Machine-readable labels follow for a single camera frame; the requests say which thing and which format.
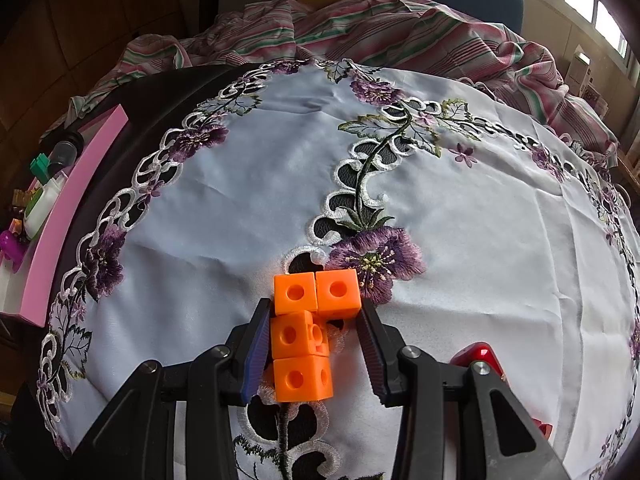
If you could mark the white embroidered floral tablecloth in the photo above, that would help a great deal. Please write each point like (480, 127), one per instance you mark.
(475, 260)

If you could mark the green capped small bottle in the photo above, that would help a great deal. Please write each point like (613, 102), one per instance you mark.
(41, 167)

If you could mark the cardboard boxes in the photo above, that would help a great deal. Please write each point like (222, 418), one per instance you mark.
(587, 77)

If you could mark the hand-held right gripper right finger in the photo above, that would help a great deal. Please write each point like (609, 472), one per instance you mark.
(372, 355)

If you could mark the yellow small item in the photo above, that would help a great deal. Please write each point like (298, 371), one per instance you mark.
(21, 200)

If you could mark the orange linked plastic cubes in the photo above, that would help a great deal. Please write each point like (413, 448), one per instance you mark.
(300, 380)

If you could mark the pink storage box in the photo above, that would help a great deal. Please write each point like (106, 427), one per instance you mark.
(75, 185)

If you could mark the grey bottle with black cap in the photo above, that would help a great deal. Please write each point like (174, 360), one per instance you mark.
(65, 150)

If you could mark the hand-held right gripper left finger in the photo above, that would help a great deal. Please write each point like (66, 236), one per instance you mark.
(255, 355)

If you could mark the striped pink and green blanket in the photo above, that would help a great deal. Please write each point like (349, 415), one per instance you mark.
(400, 25)

